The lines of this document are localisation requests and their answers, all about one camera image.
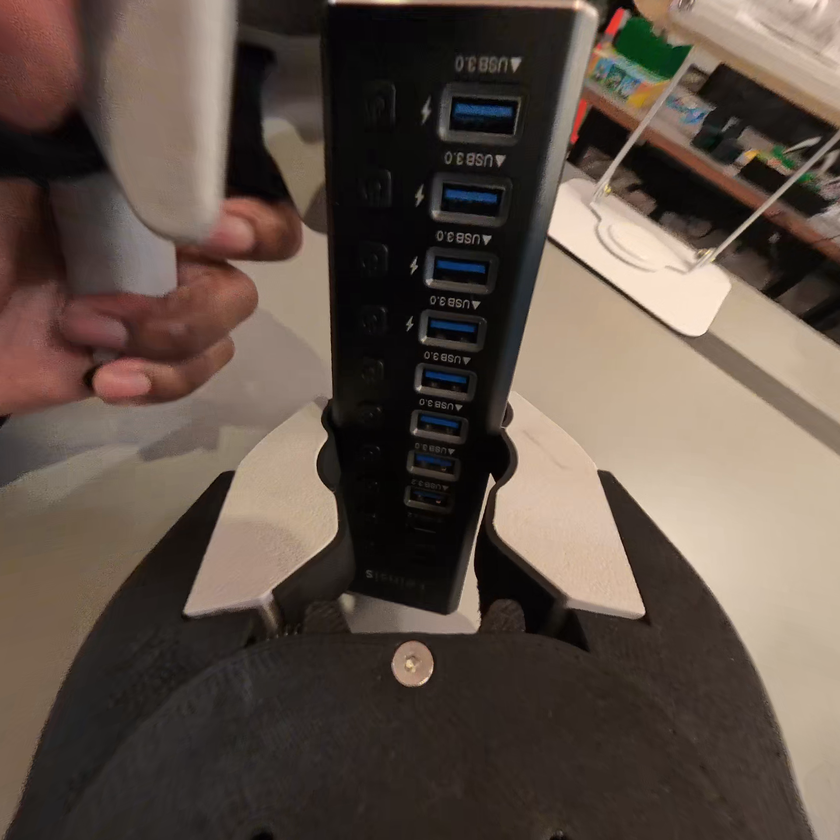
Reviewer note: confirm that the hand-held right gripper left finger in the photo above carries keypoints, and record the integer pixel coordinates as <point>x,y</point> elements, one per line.
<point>262,525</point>

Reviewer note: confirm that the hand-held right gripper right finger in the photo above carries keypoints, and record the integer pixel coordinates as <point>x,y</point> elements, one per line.
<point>564,525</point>

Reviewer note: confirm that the black USB hub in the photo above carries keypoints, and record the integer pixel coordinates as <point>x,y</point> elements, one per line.
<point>394,262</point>

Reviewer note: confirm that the grey desk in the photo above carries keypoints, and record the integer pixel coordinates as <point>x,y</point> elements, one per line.
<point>656,459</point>

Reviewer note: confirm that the person's left hand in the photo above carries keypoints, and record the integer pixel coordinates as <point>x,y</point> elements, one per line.
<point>170,315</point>

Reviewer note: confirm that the white document stand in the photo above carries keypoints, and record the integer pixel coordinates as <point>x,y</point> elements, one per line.
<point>669,289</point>

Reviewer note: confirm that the long wooden table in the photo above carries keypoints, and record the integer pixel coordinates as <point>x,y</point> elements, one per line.
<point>695,148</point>

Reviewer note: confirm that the colourful picture box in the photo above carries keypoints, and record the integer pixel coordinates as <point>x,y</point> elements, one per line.
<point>617,79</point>

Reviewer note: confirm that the green box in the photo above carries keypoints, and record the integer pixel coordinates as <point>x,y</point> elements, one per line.
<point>649,46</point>

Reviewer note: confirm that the wooden display board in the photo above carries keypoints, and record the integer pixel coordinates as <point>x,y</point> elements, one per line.
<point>649,10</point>

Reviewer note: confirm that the printed instruction sheet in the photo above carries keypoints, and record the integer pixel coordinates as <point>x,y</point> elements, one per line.
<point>774,33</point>

